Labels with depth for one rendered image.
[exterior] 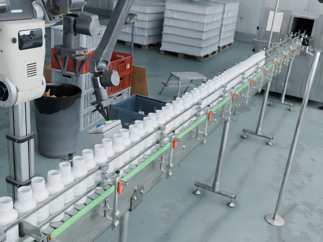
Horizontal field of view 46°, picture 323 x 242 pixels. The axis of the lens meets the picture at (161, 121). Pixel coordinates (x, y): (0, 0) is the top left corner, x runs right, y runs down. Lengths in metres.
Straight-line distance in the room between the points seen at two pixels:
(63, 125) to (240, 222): 1.77
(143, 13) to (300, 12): 3.93
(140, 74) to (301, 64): 2.53
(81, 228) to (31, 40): 0.88
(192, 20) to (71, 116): 5.19
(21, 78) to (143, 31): 7.26
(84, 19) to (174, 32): 7.23
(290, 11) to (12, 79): 4.96
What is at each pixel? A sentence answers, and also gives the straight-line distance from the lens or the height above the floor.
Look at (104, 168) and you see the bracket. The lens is 1.33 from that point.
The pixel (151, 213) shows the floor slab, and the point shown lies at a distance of 3.02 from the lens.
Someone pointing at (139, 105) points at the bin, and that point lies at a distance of 2.64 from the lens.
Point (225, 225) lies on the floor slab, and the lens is 3.04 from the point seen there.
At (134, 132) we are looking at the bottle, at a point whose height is 1.15.
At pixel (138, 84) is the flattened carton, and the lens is 5.33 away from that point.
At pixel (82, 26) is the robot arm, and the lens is 1.29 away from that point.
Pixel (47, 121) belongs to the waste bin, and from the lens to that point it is 3.57.
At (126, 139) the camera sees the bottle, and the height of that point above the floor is 1.13.
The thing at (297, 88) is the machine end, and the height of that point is 0.25.
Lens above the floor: 1.77
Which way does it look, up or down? 22 degrees down
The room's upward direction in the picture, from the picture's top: 6 degrees clockwise
